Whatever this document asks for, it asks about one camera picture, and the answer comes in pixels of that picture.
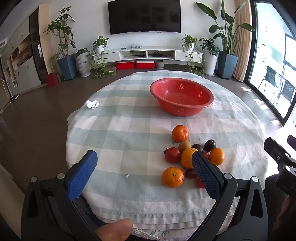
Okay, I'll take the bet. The brown-green kiwi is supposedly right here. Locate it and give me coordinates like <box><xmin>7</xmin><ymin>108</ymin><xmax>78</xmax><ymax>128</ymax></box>
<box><xmin>178</xmin><ymin>141</ymin><xmax>192</xmax><ymax>152</ymax></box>

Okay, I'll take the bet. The black wall television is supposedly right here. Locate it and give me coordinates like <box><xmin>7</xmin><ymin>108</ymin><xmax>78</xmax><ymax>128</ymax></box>
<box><xmin>108</xmin><ymin>0</ymin><xmax>181</xmax><ymax>35</ymax></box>

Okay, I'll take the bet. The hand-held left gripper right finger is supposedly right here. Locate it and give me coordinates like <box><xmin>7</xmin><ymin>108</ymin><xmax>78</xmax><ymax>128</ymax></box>
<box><xmin>187</xmin><ymin>150</ymin><xmax>270</xmax><ymax>241</ymax></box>

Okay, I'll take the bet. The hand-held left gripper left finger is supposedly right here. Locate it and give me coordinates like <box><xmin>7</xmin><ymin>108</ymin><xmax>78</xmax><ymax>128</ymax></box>
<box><xmin>21</xmin><ymin>149</ymin><xmax>109</xmax><ymax>241</ymax></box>

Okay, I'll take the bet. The white television cabinet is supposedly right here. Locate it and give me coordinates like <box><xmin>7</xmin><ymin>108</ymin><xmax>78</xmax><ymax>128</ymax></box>
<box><xmin>98</xmin><ymin>46</ymin><xmax>204</xmax><ymax>65</ymax></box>

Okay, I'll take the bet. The red storage box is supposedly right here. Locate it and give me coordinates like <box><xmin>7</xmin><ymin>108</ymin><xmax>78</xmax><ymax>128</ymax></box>
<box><xmin>116</xmin><ymin>61</ymin><xmax>135</xmax><ymax>70</ymax></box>
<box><xmin>136</xmin><ymin>60</ymin><xmax>155</xmax><ymax>69</ymax></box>

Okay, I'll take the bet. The beige curtain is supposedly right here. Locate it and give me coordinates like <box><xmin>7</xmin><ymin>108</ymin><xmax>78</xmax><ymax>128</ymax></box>
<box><xmin>232</xmin><ymin>0</ymin><xmax>252</xmax><ymax>82</ymax></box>

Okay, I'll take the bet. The checked green white tablecloth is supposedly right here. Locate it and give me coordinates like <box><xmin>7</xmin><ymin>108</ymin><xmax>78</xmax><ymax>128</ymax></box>
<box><xmin>66</xmin><ymin>71</ymin><xmax>269</xmax><ymax>241</ymax></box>

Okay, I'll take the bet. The red plastic bowl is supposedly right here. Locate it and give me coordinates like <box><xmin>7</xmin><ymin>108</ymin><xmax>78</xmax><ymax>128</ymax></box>
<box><xmin>149</xmin><ymin>78</ymin><xmax>214</xmax><ymax>117</ymax></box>

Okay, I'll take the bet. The large-leaf plant in blue pot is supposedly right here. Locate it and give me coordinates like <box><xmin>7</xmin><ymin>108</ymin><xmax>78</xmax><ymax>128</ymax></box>
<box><xmin>196</xmin><ymin>0</ymin><xmax>255</xmax><ymax>80</ymax></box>

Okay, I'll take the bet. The red apple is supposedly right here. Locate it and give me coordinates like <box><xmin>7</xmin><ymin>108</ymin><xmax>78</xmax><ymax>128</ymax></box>
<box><xmin>163</xmin><ymin>147</ymin><xmax>182</xmax><ymax>163</ymax></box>

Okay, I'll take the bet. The brown wooden door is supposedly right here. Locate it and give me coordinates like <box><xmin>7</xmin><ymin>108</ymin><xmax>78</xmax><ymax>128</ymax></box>
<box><xmin>0</xmin><ymin>56</ymin><xmax>12</xmax><ymax>112</ymax></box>

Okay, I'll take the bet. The crumpled white tissue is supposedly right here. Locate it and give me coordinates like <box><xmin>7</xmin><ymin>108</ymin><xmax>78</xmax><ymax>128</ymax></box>
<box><xmin>85</xmin><ymin>100</ymin><xmax>100</xmax><ymax>110</ymax></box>

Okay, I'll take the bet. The dark red cherry tomato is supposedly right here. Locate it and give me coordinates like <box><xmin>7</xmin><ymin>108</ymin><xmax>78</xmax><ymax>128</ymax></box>
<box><xmin>185</xmin><ymin>168</ymin><xmax>199</xmax><ymax>179</ymax></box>

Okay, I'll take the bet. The sliding glass door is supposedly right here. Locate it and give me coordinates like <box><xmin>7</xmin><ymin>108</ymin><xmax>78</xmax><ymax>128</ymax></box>
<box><xmin>245</xmin><ymin>0</ymin><xmax>296</xmax><ymax>127</ymax></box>

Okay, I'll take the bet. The orange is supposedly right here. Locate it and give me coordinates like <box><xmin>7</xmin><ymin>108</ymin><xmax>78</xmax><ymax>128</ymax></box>
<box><xmin>161</xmin><ymin>167</ymin><xmax>184</xmax><ymax>188</ymax></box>
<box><xmin>171</xmin><ymin>125</ymin><xmax>189</xmax><ymax>143</ymax></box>
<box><xmin>181</xmin><ymin>148</ymin><xmax>197</xmax><ymax>169</ymax></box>
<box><xmin>209</xmin><ymin>148</ymin><xmax>225</xmax><ymax>166</ymax></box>

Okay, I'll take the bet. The tall plant in blue pot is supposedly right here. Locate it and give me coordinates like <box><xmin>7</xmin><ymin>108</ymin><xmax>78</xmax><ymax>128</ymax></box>
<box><xmin>44</xmin><ymin>7</ymin><xmax>77</xmax><ymax>81</ymax></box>

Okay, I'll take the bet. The black metal chair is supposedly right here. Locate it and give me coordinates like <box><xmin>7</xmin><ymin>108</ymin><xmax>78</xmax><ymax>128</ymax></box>
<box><xmin>258</xmin><ymin>65</ymin><xmax>284</xmax><ymax>93</ymax></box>
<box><xmin>273</xmin><ymin>79</ymin><xmax>296</xmax><ymax>106</ymax></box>

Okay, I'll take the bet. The bushy plant in white pot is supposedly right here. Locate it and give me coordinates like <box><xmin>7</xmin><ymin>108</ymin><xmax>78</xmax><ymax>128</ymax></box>
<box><xmin>199</xmin><ymin>37</ymin><xmax>220</xmax><ymax>76</ymax></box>

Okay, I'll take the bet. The white floral cloth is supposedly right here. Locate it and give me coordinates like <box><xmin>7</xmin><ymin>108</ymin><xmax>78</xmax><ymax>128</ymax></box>
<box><xmin>132</xmin><ymin>228</ymin><xmax>176</xmax><ymax>241</ymax></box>

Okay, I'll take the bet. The white wall cabinet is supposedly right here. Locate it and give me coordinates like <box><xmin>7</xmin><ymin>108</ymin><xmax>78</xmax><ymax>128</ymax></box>
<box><xmin>0</xmin><ymin>14</ymin><xmax>50</xmax><ymax>98</ymax></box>

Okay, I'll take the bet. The person's right hand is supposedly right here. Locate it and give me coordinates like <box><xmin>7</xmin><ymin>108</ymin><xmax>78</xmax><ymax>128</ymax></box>
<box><xmin>272</xmin><ymin>196</ymin><xmax>296</xmax><ymax>234</ymax></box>

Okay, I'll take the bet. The plant in ribbed white pot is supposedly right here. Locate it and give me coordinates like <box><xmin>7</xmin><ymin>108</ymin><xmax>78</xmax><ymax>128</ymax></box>
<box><xmin>76</xmin><ymin>48</ymin><xmax>92</xmax><ymax>77</ymax></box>

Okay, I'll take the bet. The trailing plant in white pot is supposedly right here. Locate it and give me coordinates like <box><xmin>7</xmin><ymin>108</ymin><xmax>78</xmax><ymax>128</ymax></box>
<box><xmin>182</xmin><ymin>34</ymin><xmax>205</xmax><ymax>77</ymax></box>
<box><xmin>89</xmin><ymin>36</ymin><xmax>117</xmax><ymax>79</ymax></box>

